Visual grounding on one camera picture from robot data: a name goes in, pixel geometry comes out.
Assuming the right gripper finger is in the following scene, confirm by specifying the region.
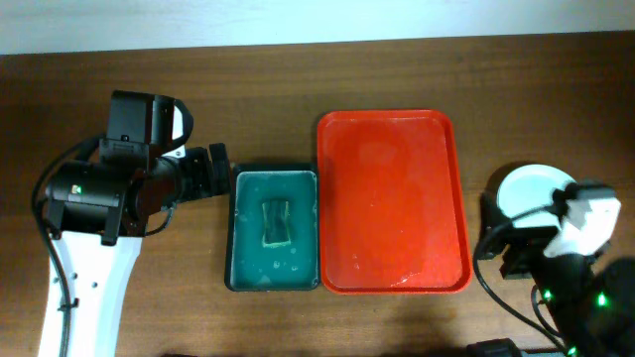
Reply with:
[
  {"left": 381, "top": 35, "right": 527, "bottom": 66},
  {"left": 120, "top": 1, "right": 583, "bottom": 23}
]
[
  {"left": 477, "top": 192, "right": 510, "bottom": 260},
  {"left": 565, "top": 181, "right": 615, "bottom": 198}
]

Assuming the pale green plate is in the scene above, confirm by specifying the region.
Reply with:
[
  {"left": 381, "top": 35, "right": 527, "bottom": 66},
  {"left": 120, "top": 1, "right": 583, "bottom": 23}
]
[{"left": 496, "top": 164, "right": 575, "bottom": 218}]

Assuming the green yellow sponge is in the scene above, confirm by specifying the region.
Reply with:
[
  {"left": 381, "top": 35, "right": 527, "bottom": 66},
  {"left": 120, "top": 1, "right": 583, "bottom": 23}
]
[{"left": 262, "top": 199, "right": 291, "bottom": 248}]

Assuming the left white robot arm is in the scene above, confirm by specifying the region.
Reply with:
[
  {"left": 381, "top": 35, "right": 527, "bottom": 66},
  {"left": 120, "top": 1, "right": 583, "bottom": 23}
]
[{"left": 31, "top": 90, "right": 230, "bottom": 356}]

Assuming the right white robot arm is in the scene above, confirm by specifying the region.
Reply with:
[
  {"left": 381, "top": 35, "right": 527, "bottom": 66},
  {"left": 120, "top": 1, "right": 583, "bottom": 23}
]
[{"left": 472, "top": 182, "right": 634, "bottom": 356}]

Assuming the red plastic tray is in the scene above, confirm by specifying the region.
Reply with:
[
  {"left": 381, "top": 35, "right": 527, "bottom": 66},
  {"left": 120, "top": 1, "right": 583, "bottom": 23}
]
[{"left": 317, "top": 109, "right": 471, "bottom": 295}]

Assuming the dark green water basin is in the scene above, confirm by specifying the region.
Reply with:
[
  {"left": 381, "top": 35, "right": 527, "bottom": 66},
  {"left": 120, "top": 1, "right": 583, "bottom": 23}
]
[{"left": 225, "top": 163, "right": 320, "bottom": 292}]

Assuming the right black cable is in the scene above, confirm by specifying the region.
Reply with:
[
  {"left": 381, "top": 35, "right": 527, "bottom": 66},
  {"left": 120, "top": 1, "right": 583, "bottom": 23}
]
[{"left": 471, "top": 187, "right": 576, "bottom": 357}]

